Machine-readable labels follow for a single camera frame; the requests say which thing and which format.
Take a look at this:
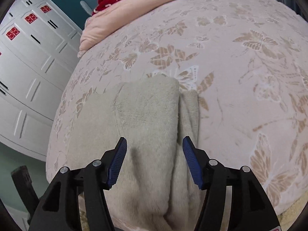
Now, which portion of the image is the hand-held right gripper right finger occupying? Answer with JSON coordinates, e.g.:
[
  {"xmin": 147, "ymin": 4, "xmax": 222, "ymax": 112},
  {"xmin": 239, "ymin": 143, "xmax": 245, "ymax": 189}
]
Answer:
[{"xmin": 182, "ymin": 136, "xmax": 281, "ymax": 231}]

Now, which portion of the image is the beige fleece garment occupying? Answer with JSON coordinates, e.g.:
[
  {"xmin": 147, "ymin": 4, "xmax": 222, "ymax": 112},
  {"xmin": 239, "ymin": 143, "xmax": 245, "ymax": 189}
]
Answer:
[{"xmin": 66, "ymin": 75, "xmax": 205, "ymax": 231}]

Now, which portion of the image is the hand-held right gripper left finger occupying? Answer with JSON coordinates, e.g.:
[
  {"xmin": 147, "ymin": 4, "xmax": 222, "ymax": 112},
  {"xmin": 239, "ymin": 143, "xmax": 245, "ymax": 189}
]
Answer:
[{"xmin": 29, "ymin": 137, "xmax": 127, "ymax": 231}]

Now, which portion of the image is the butterfly printed blanket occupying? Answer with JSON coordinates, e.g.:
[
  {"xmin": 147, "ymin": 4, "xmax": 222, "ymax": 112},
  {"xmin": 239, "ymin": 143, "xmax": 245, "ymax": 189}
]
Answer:
[{"xmin": 46, "ymin": 0, "xmax": 308, "ymax": 229}]

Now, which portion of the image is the white wardrobe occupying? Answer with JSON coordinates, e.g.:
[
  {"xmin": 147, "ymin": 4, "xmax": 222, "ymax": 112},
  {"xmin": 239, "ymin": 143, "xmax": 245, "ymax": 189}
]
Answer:
[{"xmin": 0, "ymin": 0, "xmax": 83, "ymax": 162}]

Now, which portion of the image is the red cloth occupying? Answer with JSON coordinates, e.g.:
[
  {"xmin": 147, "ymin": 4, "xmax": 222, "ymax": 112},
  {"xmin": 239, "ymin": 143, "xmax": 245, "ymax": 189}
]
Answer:
[{"xmin": 91, "ymin": 0, "xmax": 131, "ymax": 16}]

